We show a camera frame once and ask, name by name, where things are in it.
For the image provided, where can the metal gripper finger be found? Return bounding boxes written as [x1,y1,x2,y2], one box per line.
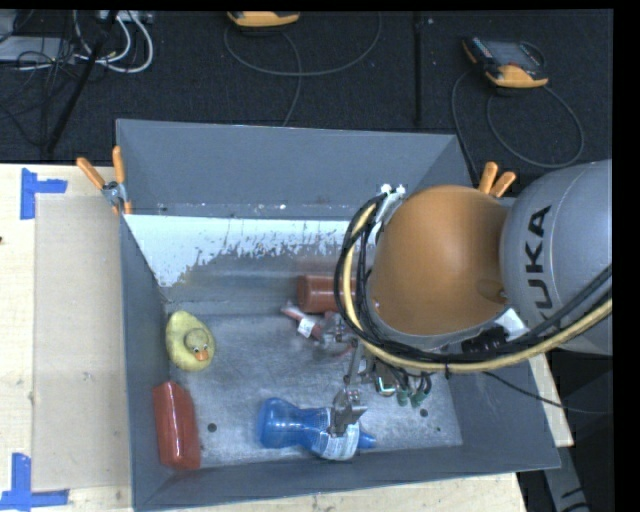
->
[348,389,370,427]
[327,390,352,438]

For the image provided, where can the blue plastic bottle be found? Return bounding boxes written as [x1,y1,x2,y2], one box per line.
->
[257,396,378,462]

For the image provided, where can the red and white small tool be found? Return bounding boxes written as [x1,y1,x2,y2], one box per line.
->
[279,299,357,362]

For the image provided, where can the red-brown flat block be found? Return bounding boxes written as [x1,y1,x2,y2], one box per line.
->
[151,380,203,472]
[296,273,359,316]

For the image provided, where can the yellow rubber duck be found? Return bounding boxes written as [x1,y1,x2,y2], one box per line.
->
[165,309,217,373]

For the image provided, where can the grey metal bin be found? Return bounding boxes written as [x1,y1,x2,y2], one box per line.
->
[114,118,563,512]

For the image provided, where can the pale wood flat board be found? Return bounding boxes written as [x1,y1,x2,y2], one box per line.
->
[30,192,134,494]

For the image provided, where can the black cylinder on white bracket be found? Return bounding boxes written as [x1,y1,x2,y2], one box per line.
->
[460,307,530,355]

